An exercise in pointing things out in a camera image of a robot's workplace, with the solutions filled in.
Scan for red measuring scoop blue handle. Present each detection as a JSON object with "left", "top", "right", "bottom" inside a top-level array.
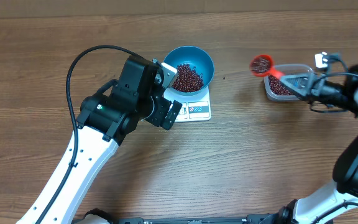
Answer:
[{"left": 249, "top": 54, "right": 284, "bottom": 79}]

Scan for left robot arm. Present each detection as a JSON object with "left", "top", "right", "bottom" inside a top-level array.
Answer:
[{"left": 17, "top": 127, "right": 119, "bottom": 224}]

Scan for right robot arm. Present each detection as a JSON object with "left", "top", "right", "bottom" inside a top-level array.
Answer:
[{"left": 262, "top": 64, "right": 358, "bottom": 223}]

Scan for white digital kitchen scale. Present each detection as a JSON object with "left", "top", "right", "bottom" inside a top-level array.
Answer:
[{"left": 164, "top": 87, "right": 212, "bottom": 123}]

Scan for red beans in bowl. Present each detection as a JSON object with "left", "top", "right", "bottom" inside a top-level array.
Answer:
[{"left": 172, "top": 63, "right": 204, "bottom": 93}]

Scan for blue metal bowl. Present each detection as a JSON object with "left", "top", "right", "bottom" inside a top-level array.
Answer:
[{"left": 163, "top": 46, "right": 214, "bottom": 92}]

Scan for red adzuki beans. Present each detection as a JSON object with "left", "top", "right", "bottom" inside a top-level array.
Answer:
[{"left": 268, "top": 75, "right": 293, "bottom": 96}]

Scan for clear plastic bean container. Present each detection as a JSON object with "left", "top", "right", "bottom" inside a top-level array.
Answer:
[{"left": 264, "top": 63, "right": 313, "bottom": 101}]

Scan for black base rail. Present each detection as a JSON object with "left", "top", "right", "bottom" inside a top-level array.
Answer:
[{"left": 110, "top": 213, "right": 334, "bottom": 224}]

